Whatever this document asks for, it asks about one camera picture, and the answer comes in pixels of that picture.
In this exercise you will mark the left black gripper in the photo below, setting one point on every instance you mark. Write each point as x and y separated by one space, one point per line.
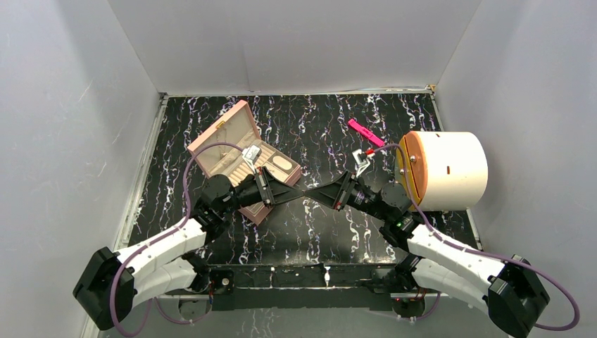
276 192

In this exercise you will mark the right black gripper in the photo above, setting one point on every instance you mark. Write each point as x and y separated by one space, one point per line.
333 193

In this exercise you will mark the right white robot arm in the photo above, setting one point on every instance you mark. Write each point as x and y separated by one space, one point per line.
512 296

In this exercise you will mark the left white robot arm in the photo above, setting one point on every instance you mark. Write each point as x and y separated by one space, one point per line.
149 261

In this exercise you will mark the pink jewelry box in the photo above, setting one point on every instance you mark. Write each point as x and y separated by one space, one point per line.
237 126

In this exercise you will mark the pink plastic clip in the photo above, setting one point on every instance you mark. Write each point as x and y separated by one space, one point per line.
366 133

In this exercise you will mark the white cylinder with orange lid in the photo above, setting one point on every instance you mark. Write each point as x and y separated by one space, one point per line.
447 171

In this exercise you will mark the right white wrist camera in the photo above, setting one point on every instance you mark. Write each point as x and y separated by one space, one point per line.
363 160

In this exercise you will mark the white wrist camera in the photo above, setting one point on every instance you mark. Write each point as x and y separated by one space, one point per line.
250 156
363 160

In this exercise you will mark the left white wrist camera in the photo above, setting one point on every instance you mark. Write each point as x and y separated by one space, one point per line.
250 156

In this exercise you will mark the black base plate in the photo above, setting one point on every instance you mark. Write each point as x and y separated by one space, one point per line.
239 287

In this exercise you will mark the aluminium frame rail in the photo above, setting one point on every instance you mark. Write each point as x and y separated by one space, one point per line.
108 295

